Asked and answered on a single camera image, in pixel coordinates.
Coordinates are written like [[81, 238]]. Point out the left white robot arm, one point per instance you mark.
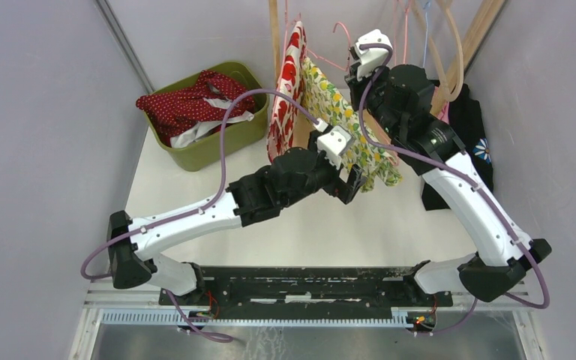
[[137, 244]]

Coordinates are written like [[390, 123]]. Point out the dark red polka-dot garment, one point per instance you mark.
[[178, 111]]

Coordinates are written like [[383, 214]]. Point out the black garment with flower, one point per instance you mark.
[[464, 115]]

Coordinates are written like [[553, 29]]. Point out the red poppy print garment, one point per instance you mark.
[[290, 83]]

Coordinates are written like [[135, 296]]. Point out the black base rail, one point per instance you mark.
[[315, 293]]

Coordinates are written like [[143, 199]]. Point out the yellow floral print garment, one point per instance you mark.
[[324, 100]]

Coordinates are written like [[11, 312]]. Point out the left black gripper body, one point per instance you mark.
[[325, 176]]

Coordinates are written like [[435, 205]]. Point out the white slotted cable duct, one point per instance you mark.
[[171, 317]]

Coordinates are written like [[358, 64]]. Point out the blue wire hanger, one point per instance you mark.
[[426, 5]]

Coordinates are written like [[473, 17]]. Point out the white garment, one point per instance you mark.
[[204, 128]]

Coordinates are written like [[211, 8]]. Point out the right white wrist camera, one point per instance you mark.
[[369, 51]]

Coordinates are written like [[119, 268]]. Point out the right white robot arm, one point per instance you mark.
[[504, 252]]

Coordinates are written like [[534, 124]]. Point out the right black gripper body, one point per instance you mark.
[[385, 118]]

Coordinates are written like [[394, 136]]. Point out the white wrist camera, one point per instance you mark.
[[369, 51], [335, 142]]

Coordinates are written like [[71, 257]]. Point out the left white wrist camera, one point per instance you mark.
[[335, 142]]

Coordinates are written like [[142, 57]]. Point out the wooden clothes rack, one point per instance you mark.
[[466, 47]]

